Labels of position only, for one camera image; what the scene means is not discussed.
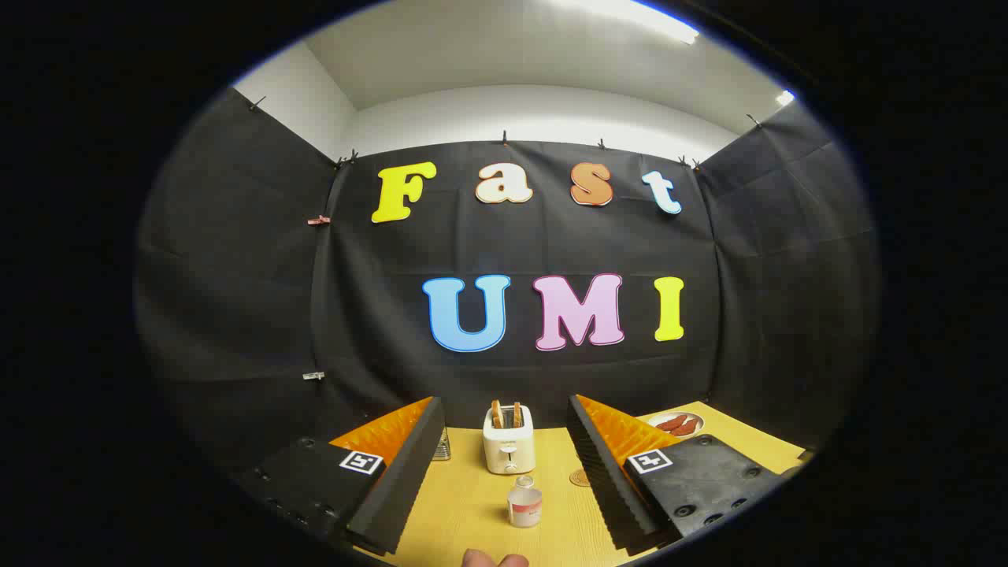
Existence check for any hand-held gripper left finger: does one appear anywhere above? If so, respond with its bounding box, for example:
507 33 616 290
236 396 447 556

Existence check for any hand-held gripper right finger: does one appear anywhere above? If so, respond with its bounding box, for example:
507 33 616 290
567 395 788 552

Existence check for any clear juice bottle pink label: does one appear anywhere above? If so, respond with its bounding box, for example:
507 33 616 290
507 475 543 528

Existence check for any wooden table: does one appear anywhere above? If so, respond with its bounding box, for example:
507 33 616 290
354 402 808 567

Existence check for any white toaster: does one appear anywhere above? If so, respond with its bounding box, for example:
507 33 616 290
483 405 536 475

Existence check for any white round plate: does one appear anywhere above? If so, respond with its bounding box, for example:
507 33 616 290
644 412 705 439

